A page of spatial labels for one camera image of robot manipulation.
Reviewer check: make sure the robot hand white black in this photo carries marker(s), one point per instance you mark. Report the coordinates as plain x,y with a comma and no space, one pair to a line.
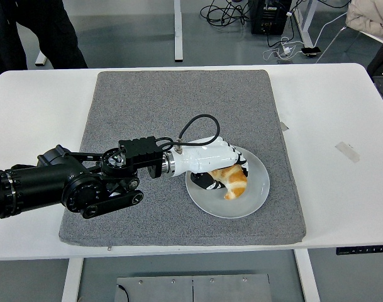
203,157

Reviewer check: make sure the croissant bread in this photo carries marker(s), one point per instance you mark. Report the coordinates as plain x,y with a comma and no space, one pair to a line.
236,184

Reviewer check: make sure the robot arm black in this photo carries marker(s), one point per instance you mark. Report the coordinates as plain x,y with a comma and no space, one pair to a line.
37,185

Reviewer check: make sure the pale grey round plate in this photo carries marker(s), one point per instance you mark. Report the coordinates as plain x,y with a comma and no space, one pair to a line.
257,192

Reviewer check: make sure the grey metal plate with screws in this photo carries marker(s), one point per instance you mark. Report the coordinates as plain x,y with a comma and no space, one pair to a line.
210,289

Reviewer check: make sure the grey fabric mat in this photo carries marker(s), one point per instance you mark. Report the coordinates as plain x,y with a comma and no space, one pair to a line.
147,100

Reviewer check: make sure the small grey tape piece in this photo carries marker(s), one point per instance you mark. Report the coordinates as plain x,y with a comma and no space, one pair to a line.
284,126

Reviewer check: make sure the white background desk leg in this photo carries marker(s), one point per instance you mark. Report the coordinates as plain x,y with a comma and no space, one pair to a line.
178,30

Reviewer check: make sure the large grey tape strip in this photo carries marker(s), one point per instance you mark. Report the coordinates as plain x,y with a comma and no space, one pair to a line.
347,152

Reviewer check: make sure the black smartphone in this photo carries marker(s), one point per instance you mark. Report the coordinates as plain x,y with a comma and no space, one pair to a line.
311,51

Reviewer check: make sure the black computer tower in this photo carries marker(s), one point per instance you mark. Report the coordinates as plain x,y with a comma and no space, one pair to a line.
268,17

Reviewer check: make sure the white table leg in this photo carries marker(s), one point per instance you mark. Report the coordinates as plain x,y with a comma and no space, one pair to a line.
72,280
307,277

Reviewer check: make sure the white slanted desk leg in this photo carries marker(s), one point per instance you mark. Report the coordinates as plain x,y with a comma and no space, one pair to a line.
307,25

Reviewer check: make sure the black table control panel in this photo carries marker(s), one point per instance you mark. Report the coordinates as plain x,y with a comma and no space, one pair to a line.
364,250

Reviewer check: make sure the white desk foot bar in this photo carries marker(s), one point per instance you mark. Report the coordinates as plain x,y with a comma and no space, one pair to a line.
40,58

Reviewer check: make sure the black garment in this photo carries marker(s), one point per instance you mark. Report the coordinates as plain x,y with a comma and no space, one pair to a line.
382,72

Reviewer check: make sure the person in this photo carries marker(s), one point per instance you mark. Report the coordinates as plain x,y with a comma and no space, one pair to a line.
37,28

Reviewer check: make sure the beige padded jacket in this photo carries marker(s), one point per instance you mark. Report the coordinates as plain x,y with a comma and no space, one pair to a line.
370,15

